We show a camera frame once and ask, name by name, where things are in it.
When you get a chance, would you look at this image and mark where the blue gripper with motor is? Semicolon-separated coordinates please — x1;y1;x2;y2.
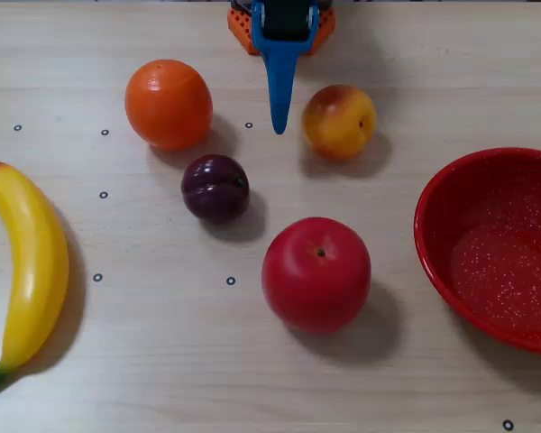
251;0;320;135

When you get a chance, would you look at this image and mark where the dark purple plum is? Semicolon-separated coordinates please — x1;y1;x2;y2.
180;153;251;226

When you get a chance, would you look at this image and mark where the red speckled bowl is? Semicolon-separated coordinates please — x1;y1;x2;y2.
413;147;541;357

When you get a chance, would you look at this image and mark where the yellow orange peach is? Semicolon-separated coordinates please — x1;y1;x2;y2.
300;84;377;161

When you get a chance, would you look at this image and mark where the orange fruit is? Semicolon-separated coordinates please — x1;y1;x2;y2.
124;59;214;151

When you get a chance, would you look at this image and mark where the red apple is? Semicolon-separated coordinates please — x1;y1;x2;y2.
261;216;372;335

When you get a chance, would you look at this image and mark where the yellow banana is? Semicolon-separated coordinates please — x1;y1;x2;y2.
0;161;70;392

